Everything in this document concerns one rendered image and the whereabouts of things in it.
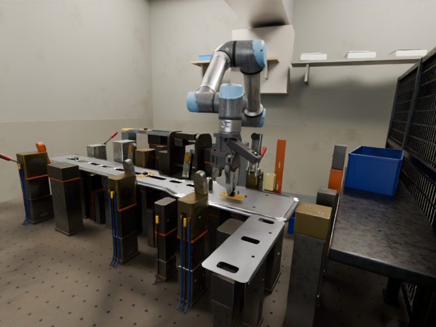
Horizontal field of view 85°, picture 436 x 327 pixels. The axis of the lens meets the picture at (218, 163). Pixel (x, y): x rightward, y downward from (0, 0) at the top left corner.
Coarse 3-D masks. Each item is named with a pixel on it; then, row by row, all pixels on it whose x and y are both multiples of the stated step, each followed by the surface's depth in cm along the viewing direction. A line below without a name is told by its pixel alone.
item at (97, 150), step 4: (96, 144) 153; (100, 144) 154; (88, 148) 147; (92, 148) 145; (96, 148) 147; (100, 148) 149; (104, 148) 152; (88, 152) 148; (92, 152) 146; (96, 152) 147; (100, 152) 149; (104, 152) 152; (92, 156) 147; (96, 156) 147; (100, 156) 150; (104, 156) 153
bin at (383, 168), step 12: (348, 156) 91; (360, 156) 87; (372, 156) 85; (384, 156) 108; (396, 156) 105; (348, 168) 91; (360, 168) 88; (372, 168) 86; (384, 168) 84; (396, 168) 82; (348, 180) 91; (360, 180) 89; (372, 180) 86; (384, 180) 84; (396, 180) 82; (384, 192) 85
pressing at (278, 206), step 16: (64, 160) 132; (80, 160) 135; (96, 160) 135; (160, 176) 108; (176, 192) 88; (208, 192) 90; (240, 192) 91; (256, 192) 91; (272, 192) 91; (224, 208) 77; (240, 208) 76; (256, 208) 76; (272, 208) 77; (288, 208) 77
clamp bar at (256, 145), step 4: (252, 136) 94; (256, 136) 93; (260, 136) 95; (252, 140) 97; (256, 140) 97; (260, 140) 95; (252, 144) 97; (256, 144) 97; (260, 144) 96; (252, 148) 97; (256, 148) 97; (260, 148) 97; (252, 164) 98; (256, 164) 96; (248, 168) 98; (256, 168) 96; (248, 172) 98
